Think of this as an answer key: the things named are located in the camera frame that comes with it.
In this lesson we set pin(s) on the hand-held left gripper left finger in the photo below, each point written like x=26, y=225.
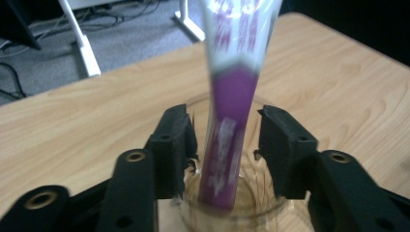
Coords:
x=172, y=148

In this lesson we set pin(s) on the black upright panel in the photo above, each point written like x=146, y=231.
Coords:
x=17, y=22

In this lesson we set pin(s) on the white desk frame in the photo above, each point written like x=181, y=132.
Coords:
x=85, y=48

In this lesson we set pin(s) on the purple and white toothpaste tube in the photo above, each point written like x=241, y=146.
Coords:
x=232, y=106

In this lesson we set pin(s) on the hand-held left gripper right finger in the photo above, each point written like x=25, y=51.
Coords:
x=286, y=151

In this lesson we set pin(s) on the clear drinking glass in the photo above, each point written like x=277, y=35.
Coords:
x=257, y=196

